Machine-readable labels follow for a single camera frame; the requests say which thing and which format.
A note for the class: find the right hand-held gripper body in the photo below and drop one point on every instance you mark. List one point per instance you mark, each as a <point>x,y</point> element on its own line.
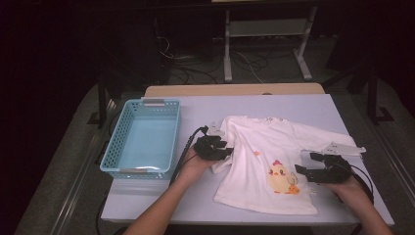
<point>337,169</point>

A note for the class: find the white metal desk frame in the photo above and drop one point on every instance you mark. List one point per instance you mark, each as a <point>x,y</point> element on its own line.
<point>228,49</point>

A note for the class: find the white shirt with chick print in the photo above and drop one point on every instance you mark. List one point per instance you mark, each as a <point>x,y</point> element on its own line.
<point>254,182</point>

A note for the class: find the person's left hand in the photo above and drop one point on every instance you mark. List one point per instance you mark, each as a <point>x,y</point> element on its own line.
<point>194,168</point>

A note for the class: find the black metal stand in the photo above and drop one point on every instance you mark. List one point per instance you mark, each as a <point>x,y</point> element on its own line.
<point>102,98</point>
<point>372,94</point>

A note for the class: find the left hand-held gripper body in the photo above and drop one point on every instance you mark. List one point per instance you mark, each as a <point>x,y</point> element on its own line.
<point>205,147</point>

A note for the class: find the light blue plastic basket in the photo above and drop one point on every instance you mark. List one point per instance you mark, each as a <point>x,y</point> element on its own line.
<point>147,140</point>

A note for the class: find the person's right hand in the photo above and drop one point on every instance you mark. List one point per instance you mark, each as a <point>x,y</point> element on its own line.
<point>350,192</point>

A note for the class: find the wooden table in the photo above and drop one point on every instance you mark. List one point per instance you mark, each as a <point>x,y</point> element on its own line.
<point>228,89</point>

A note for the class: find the metal floor rail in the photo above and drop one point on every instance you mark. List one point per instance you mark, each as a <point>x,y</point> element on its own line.
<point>394,163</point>
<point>76,189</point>

